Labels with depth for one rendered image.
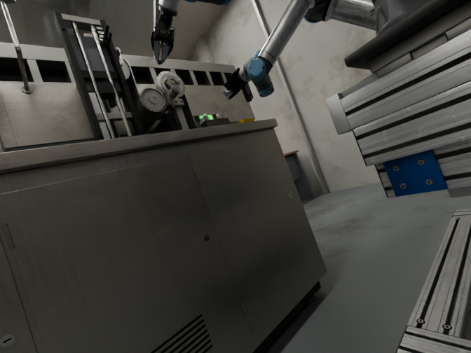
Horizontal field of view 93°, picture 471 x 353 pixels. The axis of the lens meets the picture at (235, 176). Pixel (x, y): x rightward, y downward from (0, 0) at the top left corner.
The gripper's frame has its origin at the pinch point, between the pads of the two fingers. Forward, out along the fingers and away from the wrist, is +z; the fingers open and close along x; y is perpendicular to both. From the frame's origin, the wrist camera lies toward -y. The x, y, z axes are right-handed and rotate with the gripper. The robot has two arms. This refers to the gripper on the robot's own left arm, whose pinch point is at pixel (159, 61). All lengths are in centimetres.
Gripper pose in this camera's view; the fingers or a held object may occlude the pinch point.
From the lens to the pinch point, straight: 116.0
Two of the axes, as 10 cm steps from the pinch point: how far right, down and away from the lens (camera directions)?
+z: -3.6, 7.2, 6.0
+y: -0.7, -6.6, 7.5
